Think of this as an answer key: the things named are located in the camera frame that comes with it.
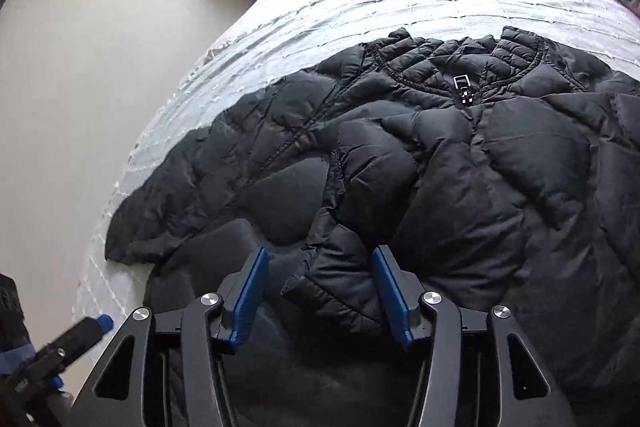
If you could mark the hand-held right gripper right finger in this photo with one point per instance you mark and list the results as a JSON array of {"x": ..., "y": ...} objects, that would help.
[{"x": 390, "y": 297}]

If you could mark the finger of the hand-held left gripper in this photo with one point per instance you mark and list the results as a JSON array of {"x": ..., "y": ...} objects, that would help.
[
  {"x": 90, "y": 327},
  {"x": 57, "y": 381}
]

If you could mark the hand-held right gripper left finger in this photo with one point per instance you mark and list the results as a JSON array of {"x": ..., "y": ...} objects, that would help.
[{"x": 247, "y": 302}]

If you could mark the black puffer jacket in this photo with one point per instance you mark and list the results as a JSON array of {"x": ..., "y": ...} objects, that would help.
[{"x": 400, "y": 187}]

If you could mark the person's left forearm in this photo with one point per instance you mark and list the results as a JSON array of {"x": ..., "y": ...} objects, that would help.
[{"x": 12, "y": 317}]

